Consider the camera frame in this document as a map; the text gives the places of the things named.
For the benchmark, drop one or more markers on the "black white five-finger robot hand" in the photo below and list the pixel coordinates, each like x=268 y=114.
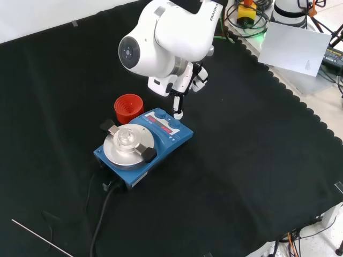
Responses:
x=182 y=83

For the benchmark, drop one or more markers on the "heater with blue base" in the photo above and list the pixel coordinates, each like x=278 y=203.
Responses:
x=171 y=142

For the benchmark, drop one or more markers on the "red ribbed plastic cup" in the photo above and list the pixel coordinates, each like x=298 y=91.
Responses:
x=128 y=108

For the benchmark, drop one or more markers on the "clear round-bottom glass flask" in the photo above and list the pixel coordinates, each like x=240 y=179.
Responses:
x=126 y=140

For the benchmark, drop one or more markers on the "yellow stop button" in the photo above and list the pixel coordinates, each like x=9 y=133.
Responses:
x=246 y=13

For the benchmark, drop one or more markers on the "black bench cloth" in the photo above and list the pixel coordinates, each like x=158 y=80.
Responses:
x=241 y=160

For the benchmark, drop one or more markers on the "pale board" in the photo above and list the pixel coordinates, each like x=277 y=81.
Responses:
x=292 y=48

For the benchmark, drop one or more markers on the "clear tape piece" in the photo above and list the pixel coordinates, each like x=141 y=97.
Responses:
x=75 y=24
x=339 y=187

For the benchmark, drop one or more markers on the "black power adapter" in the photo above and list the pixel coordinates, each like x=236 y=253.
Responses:
x=333 y=57

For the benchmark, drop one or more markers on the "thin glass rod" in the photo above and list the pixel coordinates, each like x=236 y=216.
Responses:
x=40 y=236

